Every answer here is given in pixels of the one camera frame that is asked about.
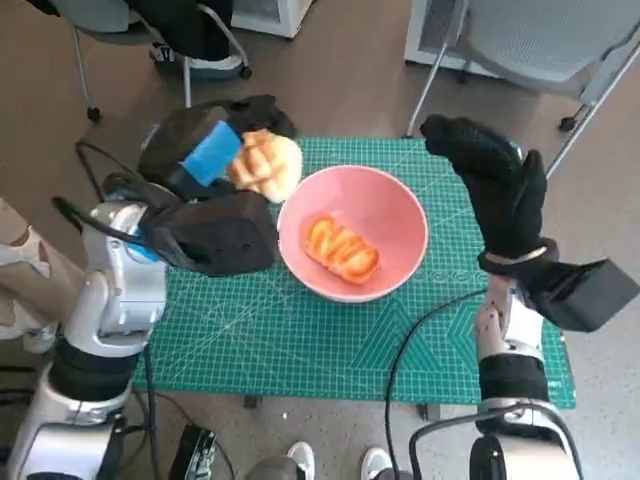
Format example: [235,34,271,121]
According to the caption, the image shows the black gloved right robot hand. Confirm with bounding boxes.
[419,114,549,264]

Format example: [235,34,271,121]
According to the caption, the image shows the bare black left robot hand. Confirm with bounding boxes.
[137,94,296,204]

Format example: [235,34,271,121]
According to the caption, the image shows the round bread bun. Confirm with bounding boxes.
[227,128,305,204]

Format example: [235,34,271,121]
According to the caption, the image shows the pink bowl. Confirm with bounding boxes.
[277,167,430,305]

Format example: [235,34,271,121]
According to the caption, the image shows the long orange bread loaf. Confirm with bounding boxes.
[301,215,381,286]

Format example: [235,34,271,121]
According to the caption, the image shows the person in black trousers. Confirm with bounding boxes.
[124,0,249,76]

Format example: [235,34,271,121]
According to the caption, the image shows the grey chair with solid seat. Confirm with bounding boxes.
[42,0,253,122]

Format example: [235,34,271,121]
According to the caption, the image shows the grey mesh chair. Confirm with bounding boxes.
[405,0,640,181]

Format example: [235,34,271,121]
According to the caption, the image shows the small white cabinet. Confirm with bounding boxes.
[232,0,316,39]

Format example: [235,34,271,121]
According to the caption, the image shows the white cabinet with grille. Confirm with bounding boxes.
[404,0,496,84]

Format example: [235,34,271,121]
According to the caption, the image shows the person in beige trousers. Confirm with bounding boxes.
[0,197,86,356]

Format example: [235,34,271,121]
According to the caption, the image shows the green cutting mat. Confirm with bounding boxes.
[130,137,576,410]

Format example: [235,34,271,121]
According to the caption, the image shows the white shoe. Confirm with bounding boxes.
[287,441,316,480]
[360,447,392,480]

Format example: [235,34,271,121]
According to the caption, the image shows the black floor device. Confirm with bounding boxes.
[167,424,217,480]

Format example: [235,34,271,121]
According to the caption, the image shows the black cable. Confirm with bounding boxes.
[154,392,236,480]
[408,402,584,480]
[51,141,169,246]
[143,344,161,480]
[383,287,489,480]

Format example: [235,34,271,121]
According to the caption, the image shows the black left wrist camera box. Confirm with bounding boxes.
[142,192,281,278]

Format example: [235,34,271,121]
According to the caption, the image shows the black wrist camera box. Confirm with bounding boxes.
[142,192,281,278]
[524,257,640,334]

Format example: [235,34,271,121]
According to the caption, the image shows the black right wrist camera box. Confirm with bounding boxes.
[524,257,640,334]

